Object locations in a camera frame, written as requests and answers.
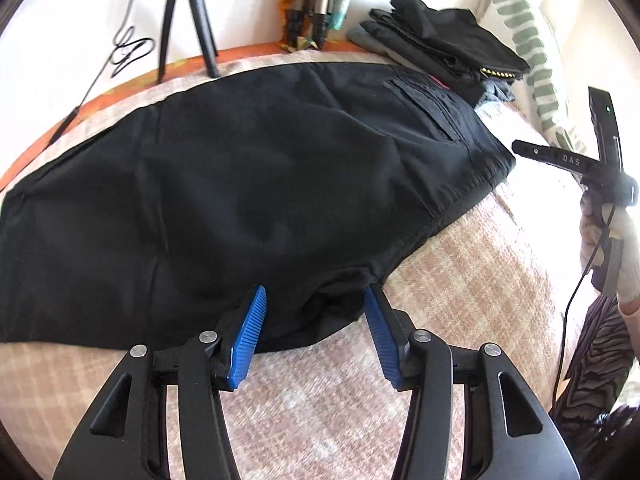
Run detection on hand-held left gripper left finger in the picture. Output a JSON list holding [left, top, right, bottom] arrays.
[[52, 285, 268, 480]]

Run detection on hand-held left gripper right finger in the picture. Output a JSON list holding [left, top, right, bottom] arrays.
[[363, 283, 576, 480]]

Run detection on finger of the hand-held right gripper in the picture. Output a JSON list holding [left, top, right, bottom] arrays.
[[511, 138, 602, 174]]

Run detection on black pants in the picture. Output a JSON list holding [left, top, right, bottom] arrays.
[[0, 57, 517, 353]]

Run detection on person's right hand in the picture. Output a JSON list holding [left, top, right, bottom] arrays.
[[579, 194, 640, 317]]

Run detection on pile of folded dark clothes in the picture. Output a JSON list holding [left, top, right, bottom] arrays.
[[346, 26, 518, 111]]

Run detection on pink plaid blanket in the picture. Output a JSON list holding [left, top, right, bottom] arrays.
[[0, 45, 603, 480]]

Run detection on green leaf pattern pillow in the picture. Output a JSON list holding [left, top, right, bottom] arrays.
[[475, 0, 597, 157]]

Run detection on black folded garment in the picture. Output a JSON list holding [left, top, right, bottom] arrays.
[[391, 0, 531, 82]]

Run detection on dark grey folded garment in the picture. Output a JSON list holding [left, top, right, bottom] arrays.
[[360, 7, 488, 106]]

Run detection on zebra striped clothing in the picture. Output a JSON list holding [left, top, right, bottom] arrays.
[[549, 294, 640, 467]]

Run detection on teal hanging ornament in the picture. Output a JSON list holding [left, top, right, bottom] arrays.
[[327, 0, 352, 32]]

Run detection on orange bed sheet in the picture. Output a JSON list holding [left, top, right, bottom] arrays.
[[0, 42, 381, 191]]

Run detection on black tripod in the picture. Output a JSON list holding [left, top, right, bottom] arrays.
[[157, 0, 221, 85]]

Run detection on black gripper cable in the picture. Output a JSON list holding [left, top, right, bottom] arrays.
[[551, 204, 617, 413]]

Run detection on thin black cable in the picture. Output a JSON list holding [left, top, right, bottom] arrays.
[[49, 0, 154, 144]]

